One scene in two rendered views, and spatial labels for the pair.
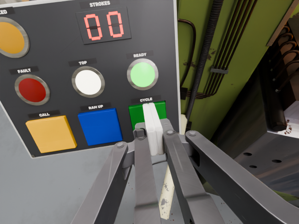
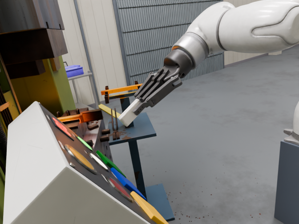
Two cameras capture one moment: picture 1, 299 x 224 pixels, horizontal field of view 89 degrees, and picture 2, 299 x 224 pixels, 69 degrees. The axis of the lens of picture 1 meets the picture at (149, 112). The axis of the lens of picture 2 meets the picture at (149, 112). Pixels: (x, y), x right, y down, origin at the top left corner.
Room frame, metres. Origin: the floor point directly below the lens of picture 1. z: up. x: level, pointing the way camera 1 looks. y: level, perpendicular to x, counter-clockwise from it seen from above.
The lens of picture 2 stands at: (0.27, 0.49, 1.31)
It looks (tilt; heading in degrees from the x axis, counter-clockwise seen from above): 20 degrees down; 245
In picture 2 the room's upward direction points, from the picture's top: 8 degrees counter-clockwise
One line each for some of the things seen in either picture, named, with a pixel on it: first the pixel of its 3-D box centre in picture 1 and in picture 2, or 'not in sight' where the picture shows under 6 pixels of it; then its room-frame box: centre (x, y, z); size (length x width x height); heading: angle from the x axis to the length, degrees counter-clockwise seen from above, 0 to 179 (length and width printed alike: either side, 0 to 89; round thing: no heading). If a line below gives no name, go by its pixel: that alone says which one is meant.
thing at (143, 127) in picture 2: not in sight; (129, 126); (-0.18, -0.83, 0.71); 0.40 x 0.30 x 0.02; 72
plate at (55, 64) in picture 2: not in sight; (52, 53); (0.17, -0.78, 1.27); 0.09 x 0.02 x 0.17; 69
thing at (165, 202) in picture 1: (174, 158); not in sight; (0.21, -0.09, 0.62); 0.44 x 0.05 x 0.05; 159
